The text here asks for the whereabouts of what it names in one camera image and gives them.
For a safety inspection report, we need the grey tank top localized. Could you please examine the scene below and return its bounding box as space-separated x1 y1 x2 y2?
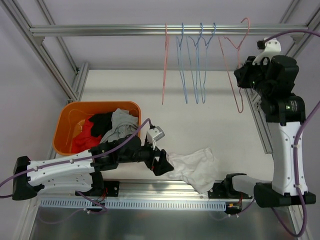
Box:
100 108 139 143

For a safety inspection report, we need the white cloth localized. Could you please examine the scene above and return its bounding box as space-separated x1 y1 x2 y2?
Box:
164 147 218 194

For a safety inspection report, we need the black tank top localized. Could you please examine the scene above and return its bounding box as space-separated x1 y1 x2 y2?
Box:
88 112 113 138

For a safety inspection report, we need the red tank top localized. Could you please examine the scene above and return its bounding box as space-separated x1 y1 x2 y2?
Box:
70 118 102 154

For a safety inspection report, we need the blue wire hanger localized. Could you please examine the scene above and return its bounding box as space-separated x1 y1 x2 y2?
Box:
175 23 188 104

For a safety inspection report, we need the pink wire hanger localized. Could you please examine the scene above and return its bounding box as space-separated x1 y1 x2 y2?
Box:
161 23 170 105

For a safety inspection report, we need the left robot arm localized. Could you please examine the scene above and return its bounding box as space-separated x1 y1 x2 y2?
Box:
12 135 174 201

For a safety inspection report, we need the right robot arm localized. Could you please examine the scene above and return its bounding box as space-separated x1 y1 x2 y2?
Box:
223 54 316 208

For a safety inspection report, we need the orange plastic basket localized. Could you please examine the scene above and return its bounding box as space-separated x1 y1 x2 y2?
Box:
52 101 142 156

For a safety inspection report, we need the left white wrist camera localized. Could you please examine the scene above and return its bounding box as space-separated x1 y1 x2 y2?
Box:
146 126 165 150

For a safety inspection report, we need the white slotted cable duct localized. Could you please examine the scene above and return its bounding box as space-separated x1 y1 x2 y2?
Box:
39 199 227 211

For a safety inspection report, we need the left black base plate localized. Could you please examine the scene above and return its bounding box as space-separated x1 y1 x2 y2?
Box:
81 180 120 198

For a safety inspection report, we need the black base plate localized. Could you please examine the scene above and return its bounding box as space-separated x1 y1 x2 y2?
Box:
81 180 120 198
207 182 253 200

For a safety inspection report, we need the aluminium hanging rail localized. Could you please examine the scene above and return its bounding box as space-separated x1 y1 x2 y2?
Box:
29 23 309 37

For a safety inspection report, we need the aluminium front rail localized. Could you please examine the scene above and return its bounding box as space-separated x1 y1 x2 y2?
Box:
28 178 256 201

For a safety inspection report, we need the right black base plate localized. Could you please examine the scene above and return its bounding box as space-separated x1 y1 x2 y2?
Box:
207 182 253 200

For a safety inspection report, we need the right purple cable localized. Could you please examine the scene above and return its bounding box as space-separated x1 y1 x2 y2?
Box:
257 29 320 238

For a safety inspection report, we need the purple cable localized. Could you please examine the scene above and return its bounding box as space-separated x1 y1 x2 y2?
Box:
0 118 154 215
257 29 320 238

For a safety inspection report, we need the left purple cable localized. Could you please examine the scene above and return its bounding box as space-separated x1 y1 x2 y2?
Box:
0 118 154 215

